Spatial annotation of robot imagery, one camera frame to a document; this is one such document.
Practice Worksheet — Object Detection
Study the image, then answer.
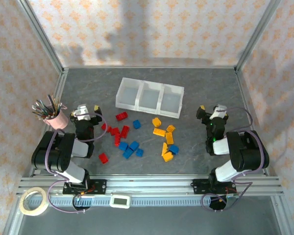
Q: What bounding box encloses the beige masking tape roll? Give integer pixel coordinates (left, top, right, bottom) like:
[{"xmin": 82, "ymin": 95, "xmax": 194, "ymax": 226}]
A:
[{"xmin": 19, "ymin": 187, "xmax": 49, "ymax": 216}]

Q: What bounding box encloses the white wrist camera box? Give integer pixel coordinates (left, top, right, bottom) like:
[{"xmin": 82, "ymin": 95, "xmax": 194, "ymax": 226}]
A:
[
  {"xmin": 73, "ymin": 104, "xmax": 90, "ymax": 121},
  {"xmin": 210, "ymin": 104, "xmax": 228, "ymax": 120}
]

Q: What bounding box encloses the grey slotted cable duct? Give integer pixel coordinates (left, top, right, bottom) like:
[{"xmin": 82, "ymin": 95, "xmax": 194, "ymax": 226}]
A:
[{"xmin": 48, "ymin": 195, "xmax": 238, "ymax": 207}]

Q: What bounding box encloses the black round cable port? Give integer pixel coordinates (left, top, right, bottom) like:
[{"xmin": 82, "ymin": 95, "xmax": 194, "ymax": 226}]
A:
[
  {"xmin": 72, "ymin": 194, "xmax": 93, "ymax": 212},
  {"xmin": 208, "ymin": 193, "xmax": 236, "ymax": 212}
]

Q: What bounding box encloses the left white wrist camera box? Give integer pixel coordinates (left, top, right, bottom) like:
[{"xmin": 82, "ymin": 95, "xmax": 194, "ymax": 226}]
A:
[{"xmin": 73, "ymin": 104, "xmax": 90, "ymax": 121}]

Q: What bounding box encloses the aluminium frame post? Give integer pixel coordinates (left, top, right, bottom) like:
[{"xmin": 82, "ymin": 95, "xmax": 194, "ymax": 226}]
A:
[
  {"xmin": 16, "ymin": 0, "xmax": 66, "ymax": 74},
  {"xmin": 235, "ymin": 0, "xmax": 282, "ymax": 73}
]

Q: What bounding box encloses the white digital timer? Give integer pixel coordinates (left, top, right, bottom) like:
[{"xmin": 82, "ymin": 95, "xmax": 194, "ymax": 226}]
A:
[{"xmin": 109, "ymin": 193, "xmax": 131, "ymax": 209}]

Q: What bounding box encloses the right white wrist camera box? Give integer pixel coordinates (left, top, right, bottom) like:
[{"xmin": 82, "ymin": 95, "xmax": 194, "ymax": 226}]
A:
[{"xmin": 210, "ymin": 104, "xmax": 228, "ymax": 120}]

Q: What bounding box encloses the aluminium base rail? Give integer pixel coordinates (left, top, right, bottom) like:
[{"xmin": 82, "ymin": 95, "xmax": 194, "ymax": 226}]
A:
[{"xmin": 17, "ymin": 175, "xmax": 284, "ymax": 196}]

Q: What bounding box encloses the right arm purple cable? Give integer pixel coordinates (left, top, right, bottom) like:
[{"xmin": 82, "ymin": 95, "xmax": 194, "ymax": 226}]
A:
[{"xmin": 201, "ymin": 107, "xmax": 269, "ymax": 212}]

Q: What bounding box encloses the pink cup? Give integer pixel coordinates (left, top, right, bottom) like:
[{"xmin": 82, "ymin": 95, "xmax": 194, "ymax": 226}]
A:
[{"xmin": 43, "ymin": 104, "xmax": 69, "ymax": 130}]

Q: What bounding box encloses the aluminium table edge rail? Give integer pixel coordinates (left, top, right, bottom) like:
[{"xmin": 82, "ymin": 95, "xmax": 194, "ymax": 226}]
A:
[
  {"xmin": 235, "ymin": 70, "xmax": 270, "ymax": 177},
  {"xmin": 29, "ymin": 68, "xmax": 69, "ymax": 177}
]

